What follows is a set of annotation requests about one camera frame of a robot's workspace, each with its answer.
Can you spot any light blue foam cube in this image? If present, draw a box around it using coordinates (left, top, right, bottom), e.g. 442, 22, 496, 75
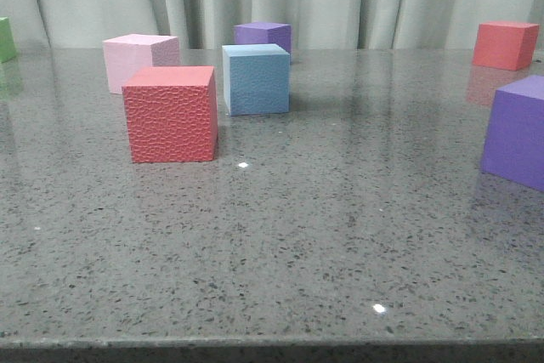
222, 43, 291, 116

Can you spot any near red foam cube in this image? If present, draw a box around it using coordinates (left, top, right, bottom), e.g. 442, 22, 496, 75
122, 65, 218, 163

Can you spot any red foam cube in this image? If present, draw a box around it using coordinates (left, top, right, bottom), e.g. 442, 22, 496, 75
122, 65, 218, 163
473, 20, 540, 71

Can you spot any far purple foam cube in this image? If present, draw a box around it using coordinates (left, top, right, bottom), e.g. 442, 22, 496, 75
234, 21, 292, 54

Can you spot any purple foam cube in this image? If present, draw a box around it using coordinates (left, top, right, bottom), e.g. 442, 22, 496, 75
480, 75, 543, 191
234, 21, 292, 54

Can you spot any pink foam cube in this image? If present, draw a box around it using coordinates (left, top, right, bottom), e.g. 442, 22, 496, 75
103, 34, 180, 94

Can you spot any near purple foam cube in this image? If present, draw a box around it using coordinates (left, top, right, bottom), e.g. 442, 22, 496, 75
480, 75, 543, 191

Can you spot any far red foam cube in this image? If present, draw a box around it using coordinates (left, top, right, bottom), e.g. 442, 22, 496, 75
473, 20, 540, 71

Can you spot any green foam cube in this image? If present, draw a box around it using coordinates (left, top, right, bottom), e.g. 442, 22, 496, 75
0, 17, 17, 63

